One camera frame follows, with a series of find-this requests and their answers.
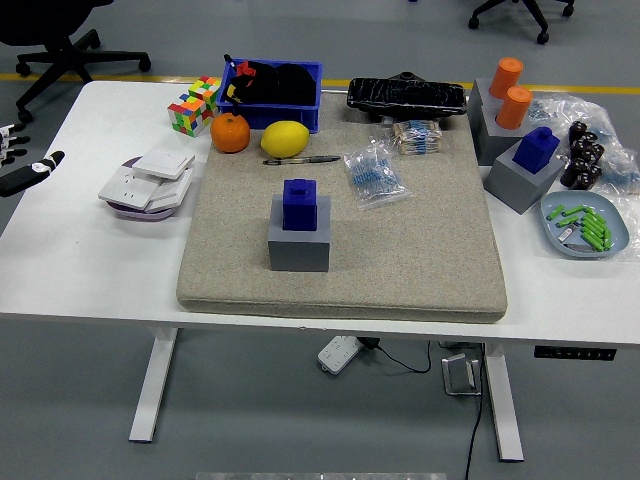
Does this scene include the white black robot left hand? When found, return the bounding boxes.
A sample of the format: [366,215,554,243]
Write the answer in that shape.
[0,123,66,199]

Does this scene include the blue square seal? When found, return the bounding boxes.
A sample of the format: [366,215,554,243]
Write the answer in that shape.
[511,126,560,175]
[281,178,319,232]

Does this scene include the grey square seal holder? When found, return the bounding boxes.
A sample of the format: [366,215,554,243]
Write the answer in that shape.
[267,194,332,273]
[482,137,566,215]

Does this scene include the grey round seal holder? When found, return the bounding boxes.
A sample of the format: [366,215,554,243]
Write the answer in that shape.
[465,77,506,126]
[472,92,534,166]

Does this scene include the orange cylindrical seal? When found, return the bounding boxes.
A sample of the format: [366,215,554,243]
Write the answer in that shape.
[488,56,525,100]
[494,85,534,131]

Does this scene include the purple plate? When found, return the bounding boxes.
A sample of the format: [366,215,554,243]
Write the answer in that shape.
[106,155,194,222]

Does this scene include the black office chair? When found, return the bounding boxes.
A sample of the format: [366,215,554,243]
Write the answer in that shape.
[0,0,153,125]
[467,0,576,45]

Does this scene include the multicoloured puzzle cube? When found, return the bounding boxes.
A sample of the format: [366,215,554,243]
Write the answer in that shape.
[187,75,223,114]
[166,94,215,138]

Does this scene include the orange fruit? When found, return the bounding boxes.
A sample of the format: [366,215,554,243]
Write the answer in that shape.
[209,112,251,154]

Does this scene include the white table leg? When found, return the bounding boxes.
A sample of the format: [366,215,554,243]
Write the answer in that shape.
[482,344,525,463]
[128,327,180,444]

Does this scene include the blue plastic bin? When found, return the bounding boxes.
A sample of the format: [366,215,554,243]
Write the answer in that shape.
[215,59,324,135]

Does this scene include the yellow lemon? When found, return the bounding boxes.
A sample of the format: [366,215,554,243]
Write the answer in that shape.
[259,120,311,159]

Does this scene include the black cloth bundle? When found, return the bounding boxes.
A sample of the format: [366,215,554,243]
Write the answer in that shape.
[221,60,317,107]

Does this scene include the black grey pen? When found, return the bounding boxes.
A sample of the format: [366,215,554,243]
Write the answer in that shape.
[262,154,342,166]

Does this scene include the clear bag blue resistors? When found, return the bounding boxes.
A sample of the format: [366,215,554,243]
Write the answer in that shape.
[341,139,414,211]

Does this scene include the white power strip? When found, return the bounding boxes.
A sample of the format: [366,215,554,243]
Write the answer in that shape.
[317,334,365,375]

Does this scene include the grey-brown fabric mat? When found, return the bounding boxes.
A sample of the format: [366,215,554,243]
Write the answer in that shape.
[175,92,508,325]

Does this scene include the clear bag beige resistors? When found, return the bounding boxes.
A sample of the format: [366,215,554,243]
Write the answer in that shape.
[372,118,445,157]

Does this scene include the black glossy rear-view mirror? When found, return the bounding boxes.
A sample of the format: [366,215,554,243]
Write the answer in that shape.
[345,71,467,123]

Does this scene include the silver metal stand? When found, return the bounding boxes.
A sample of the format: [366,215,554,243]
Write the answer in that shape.
[440,352,484,397]

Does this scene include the blue-grey plate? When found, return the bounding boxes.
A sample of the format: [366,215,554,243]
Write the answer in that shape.
[538,191,630,260]

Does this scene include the crumpled clear plastic bag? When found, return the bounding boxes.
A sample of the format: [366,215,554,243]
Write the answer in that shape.
[527,92,619,149]

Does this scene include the black desk control panel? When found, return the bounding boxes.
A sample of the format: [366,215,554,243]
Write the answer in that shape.
[533,345,617,361]

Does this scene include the clear bag small blue parts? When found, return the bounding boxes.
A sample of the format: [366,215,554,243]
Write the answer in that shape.
[598,145,640,197]

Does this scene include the white wall socket panel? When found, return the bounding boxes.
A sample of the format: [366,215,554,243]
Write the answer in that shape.
[97,166,166,211]

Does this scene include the white wall switch panel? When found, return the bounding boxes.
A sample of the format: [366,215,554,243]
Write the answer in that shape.
[132,148,196,181]

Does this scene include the white plain wall panel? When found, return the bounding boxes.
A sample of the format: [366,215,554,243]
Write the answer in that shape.
[145,168,194,214]

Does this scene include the black plug with cord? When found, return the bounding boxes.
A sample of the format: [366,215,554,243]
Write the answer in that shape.
[358,337,432,375]

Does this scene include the black floor cable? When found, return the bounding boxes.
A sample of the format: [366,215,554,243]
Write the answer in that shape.
[464,344,487,480]

